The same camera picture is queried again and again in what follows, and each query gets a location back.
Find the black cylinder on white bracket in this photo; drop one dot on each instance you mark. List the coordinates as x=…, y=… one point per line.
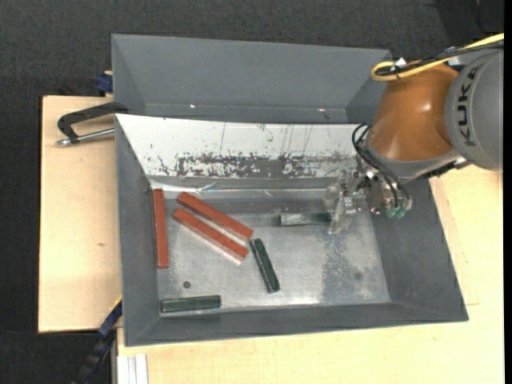
x=444, y=168

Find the grey metal bin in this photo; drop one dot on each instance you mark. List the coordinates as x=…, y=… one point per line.
x=248, y=78

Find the dark green flat block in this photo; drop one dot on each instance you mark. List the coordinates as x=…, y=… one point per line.
x=190, y=304
x=306, y=218
x=265, y=265

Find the red-brown flat block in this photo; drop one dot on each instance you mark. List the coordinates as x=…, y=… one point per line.
x=161, y=230
x=214, y=214
x=210, y=232

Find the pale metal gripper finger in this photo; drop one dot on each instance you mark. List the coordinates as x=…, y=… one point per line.
x=343, y=220
x=334, y=200

